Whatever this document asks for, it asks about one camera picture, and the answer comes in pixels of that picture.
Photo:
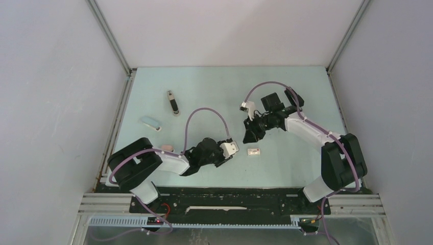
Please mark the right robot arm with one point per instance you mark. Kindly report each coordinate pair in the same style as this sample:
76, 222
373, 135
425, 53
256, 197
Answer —
342, 160

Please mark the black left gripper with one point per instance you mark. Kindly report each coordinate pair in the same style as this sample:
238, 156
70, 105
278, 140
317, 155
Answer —
222, 159

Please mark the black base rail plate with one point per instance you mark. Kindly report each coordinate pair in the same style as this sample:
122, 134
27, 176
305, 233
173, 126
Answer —
234, 206

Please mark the beige and black large stapler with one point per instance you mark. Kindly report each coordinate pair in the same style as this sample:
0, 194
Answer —
173, 103

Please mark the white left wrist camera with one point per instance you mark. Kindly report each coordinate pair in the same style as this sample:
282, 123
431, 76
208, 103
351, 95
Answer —
229, 149

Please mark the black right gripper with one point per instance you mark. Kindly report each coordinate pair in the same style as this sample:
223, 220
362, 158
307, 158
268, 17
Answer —
252, 135

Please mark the white staple box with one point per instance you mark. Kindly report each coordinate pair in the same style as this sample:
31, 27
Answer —
253, 151

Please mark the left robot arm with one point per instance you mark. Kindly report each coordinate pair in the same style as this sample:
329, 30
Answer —
131, 166

